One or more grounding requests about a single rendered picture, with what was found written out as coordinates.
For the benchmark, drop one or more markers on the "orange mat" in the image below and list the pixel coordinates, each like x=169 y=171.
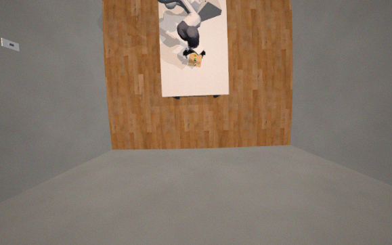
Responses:
x=198 y=60

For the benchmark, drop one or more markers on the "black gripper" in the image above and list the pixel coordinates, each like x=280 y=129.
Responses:
x=187 y=51

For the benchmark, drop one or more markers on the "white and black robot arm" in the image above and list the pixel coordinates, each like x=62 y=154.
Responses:
x=187 y=29

